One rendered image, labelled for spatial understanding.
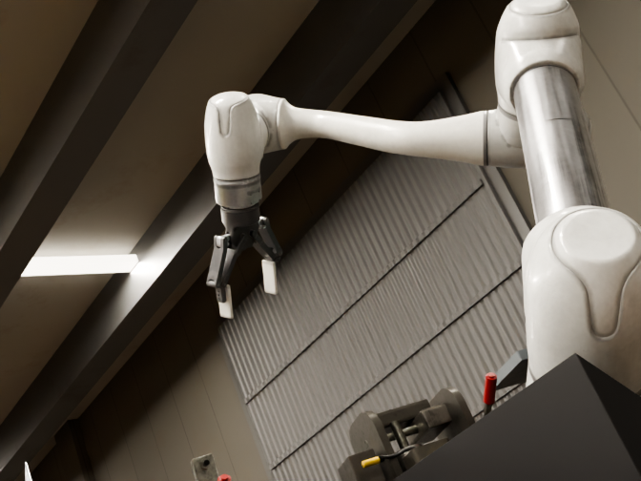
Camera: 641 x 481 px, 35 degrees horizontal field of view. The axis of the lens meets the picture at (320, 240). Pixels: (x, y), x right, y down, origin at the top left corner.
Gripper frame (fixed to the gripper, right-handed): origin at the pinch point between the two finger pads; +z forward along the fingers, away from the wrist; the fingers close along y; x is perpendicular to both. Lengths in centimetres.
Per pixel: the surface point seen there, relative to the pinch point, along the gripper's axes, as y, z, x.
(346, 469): -19.6, 16.2, -37.0
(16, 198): 145, 60, 282
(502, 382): 6, 7, -53
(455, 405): 1.0, 11.3, -46.4
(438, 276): 271, 117, 122
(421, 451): -16, 11, -50
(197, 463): -34.8, 13.4, -17.0
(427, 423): -5.2, 12.4, -44.4
